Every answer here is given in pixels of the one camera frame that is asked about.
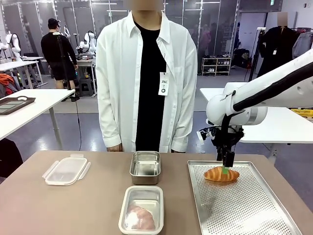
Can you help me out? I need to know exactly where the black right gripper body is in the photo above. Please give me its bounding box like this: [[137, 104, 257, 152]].
[[211, 125, 246, 154]]

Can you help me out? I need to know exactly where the golden bread roll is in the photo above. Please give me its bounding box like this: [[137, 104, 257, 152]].
[[203, 166, 240, 183], [124, 204, 156, 231]]

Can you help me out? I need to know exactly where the clear plastic clip lid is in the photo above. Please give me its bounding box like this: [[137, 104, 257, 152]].
[[118, 185, 164, 234], [42, 153, 92, 186]]

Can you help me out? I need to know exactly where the person's right hand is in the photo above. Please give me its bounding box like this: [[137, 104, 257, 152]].
[[106, 144, 123, 153]]

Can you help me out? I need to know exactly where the white side table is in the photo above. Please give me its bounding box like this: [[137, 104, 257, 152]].
[[200, 87, 313, 167], [0, 88, 76, 150]]

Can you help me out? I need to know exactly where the perforated metal baking tray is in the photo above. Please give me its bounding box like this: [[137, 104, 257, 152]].
[[187, 160, 303, 235]]

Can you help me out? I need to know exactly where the yellow crate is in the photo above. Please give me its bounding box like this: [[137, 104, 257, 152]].
[[291, 108, 313, 121]]

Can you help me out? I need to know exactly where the white shoe rack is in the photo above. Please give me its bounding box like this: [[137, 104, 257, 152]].
[[201, 57, 232, 76]]

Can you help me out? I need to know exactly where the white hanging name tag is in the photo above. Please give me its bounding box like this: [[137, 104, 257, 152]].
[[158, 71, 170, 96]]

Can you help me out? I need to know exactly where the figure in black coat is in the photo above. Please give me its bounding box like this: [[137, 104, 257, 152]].
[[257, 12, 295, 78]]

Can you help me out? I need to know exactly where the grey hanging garment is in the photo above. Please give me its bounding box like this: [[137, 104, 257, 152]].
[[291, 31, 313, 60]]

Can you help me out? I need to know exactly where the person in white shirt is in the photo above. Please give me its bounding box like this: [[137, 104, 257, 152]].
[[95, 0, 198, 154]]

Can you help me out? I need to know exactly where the grey plastic stool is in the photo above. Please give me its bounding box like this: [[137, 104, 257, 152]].
[[78, 79, 95, 97]]

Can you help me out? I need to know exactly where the grey background workbench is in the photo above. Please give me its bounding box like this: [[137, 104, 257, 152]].
[[41, 55, 98, 96]]

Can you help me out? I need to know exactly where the man in black clothes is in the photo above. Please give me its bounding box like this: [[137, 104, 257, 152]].
[[40, 18, 79, 90]]

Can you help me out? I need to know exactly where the black chair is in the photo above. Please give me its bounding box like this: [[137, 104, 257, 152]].
[[0, 138, 24, 178]]

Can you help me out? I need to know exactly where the white background desk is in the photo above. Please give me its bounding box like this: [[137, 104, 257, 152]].
[[0, 56, 48, 90]]

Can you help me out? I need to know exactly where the orange cloth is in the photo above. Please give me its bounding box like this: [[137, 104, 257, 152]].
[[0, 73, 17, 96]]

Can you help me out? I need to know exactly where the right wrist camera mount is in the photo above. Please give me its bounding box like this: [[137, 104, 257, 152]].
[[197, 126, 217, 145]]

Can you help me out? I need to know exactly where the black right arm cable sleeve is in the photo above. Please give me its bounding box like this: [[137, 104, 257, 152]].
[[221, 78, 313, 149]]

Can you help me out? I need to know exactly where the thin black hanging cable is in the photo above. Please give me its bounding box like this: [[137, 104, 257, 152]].
[[74, 97, 82, 151]]

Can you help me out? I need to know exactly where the brown tray with handle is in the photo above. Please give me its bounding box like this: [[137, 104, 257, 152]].
[[0, 95, 36, 116]]

